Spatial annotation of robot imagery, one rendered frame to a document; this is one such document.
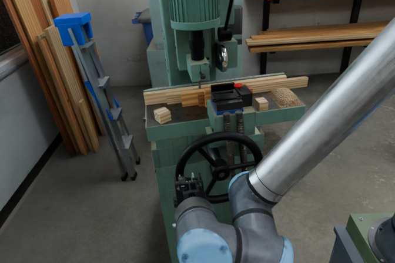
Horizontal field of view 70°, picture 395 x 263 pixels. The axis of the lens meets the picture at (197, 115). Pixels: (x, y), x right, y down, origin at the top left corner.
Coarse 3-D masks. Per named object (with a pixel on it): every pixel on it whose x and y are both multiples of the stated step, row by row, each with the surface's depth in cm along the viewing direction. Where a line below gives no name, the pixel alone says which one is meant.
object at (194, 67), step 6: (186, 54) 114; (192, 60) 107; (198, 60) 106; (204, 60) 106; (192, 66) 103; (198, 66) 103; (204, 66) 104; (192, 72) 104; (198, 72) 105; (204, 72) 105; (192, 78) 105; (198, 78) 106
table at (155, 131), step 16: (256, 96) 115; (176, 112) 107; (192, 112) 107; (256, 112) 104; (272, 112) 105; (288, 112) 106; (304, 112) 107; (160, 128) 100; (176, 128) 101; (192, 128) 102; (208, 128) 102; (256, 128) 100; (224, 144) 96
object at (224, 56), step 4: (220, 44) 119; (220, 48) 118; (224, 48) 117; (220, 52) 118; (224, 52) 116; (220, 56) 120; (224, 56) 116; (220, 60) 121; (224, 60) 117; (220, 64) 122; (224, 64) 118; (220, 68) 122; (224, 68) 119
